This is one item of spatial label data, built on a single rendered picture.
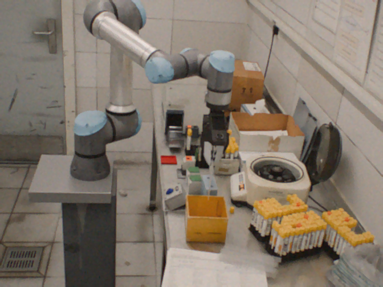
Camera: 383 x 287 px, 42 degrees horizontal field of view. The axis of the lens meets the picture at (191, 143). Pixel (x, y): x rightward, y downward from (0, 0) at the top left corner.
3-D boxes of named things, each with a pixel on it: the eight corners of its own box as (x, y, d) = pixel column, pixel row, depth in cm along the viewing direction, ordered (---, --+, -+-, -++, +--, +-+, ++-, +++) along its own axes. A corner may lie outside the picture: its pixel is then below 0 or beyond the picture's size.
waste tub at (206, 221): (183, 218, 173) (186, 194, 169) (221, 220, 174) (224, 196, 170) (185, 242, 161) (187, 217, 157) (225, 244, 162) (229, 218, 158)
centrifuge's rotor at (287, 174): (252, 172, 196) (255, 156, 193) (291, 176, 196) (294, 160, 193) (255, 192, 182) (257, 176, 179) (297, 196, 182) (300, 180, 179)
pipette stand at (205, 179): (195, 197, 186) (198, 175, 181) (214, 197, 187) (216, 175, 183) (199, 213, 177) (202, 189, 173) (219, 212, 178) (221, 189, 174)
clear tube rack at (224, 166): (207, 151, 221) (208, 137, 218) (229, 152, 222) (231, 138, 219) (214, 174, 203) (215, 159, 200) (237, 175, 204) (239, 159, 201)
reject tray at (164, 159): (160, 156, 213) (160, 155, 213) (175, 156, 214) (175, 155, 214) (161, 164, 207) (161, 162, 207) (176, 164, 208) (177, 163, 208)
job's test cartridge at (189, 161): (182, 169, 202) (183, 155, 199) (193, 169, 202) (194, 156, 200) (182, 174, 198) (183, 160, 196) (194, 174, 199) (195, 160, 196)
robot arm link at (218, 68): (220, 47, 149) (241, 54, 144) (216, 82, 154) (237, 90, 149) (202, 50, 144) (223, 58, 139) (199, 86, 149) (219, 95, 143)
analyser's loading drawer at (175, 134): (166, 127, 236) (167, 117, 234) (179, 128, 237) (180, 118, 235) (168, 147, 218) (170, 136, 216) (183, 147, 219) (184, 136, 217)
